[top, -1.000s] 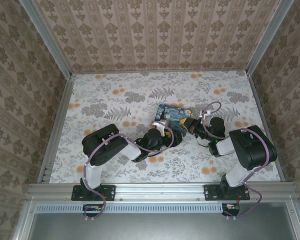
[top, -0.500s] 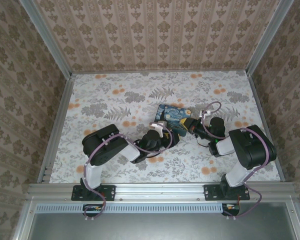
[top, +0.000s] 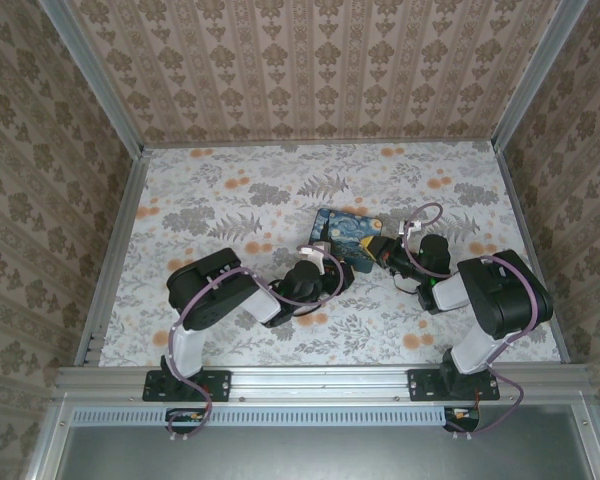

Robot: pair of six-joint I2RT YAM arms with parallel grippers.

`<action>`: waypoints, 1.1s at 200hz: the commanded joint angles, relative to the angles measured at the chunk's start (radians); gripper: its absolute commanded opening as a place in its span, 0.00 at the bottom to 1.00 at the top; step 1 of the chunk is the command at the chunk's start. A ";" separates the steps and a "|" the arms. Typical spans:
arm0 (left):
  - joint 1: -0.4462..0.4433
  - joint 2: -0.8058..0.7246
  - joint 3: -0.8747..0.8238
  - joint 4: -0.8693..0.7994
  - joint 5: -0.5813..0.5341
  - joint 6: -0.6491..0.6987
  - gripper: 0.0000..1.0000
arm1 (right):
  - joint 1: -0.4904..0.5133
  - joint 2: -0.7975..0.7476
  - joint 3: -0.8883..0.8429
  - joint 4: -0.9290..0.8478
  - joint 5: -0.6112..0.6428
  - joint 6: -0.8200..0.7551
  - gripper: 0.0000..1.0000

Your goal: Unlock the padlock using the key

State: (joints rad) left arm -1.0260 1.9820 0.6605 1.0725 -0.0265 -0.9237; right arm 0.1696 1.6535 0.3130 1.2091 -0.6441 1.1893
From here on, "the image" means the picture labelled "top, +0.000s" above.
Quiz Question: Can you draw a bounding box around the starry night painted tin box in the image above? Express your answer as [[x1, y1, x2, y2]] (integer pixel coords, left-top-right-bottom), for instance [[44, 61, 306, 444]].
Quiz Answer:
[[307, 207, 387, 275]]

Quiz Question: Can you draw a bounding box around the floral patterned table cover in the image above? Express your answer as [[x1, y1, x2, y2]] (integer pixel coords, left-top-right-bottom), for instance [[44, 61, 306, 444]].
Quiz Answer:
[[99, 141, 564, 369]]

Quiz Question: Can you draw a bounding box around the black controller board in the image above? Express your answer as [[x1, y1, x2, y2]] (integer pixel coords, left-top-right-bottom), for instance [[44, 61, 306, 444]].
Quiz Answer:
[[165, 407, 206, 435], [443, 405, 482, 434]]

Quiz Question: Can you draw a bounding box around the grey metal panel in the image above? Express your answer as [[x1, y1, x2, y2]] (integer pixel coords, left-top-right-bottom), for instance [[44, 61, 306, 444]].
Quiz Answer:
[[54, 422, 599, 480]]

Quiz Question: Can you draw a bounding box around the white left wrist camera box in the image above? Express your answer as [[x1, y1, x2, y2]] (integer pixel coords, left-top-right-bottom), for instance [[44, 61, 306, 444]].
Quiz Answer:
[[298, 240, 335, 274]]

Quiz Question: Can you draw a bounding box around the aluminium frame side rail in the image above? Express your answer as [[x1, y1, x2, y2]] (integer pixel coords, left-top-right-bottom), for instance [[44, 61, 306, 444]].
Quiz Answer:
[[74, 149, 154, 369], [492, 142, 569, 364]]

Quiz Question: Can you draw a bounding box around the aluminium front frame beam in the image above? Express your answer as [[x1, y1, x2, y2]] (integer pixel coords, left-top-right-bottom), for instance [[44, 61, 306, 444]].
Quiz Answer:
[[54, 364, 594, 402]]

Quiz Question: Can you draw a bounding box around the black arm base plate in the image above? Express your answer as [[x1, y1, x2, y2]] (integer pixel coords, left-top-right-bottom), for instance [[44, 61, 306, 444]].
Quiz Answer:
[[142, 368, 233, 402], [408, 368, 501, 402]]

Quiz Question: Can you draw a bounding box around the white slotted cable duct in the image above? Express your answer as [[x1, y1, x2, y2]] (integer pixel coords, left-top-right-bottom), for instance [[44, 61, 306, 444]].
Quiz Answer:
[[72, 405, 486, 426]]

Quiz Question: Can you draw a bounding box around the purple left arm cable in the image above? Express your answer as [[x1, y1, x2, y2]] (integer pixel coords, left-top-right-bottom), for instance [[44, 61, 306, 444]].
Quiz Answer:
[[167, 252, 346, 444]]

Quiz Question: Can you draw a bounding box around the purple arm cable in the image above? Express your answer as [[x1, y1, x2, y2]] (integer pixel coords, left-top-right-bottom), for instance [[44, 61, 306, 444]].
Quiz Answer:
[[167, 252, 346, 444], [399, 202, 541, 437]]

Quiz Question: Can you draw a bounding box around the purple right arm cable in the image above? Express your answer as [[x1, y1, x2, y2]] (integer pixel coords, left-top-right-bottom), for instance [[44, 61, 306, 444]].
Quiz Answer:
[[399, 202, 541, 437]]

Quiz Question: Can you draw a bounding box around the aluminium frame corner post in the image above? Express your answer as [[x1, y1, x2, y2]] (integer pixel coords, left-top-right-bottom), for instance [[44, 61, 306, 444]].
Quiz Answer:
[[492, 0, 589, 151], [39, 0, 146, 154]]

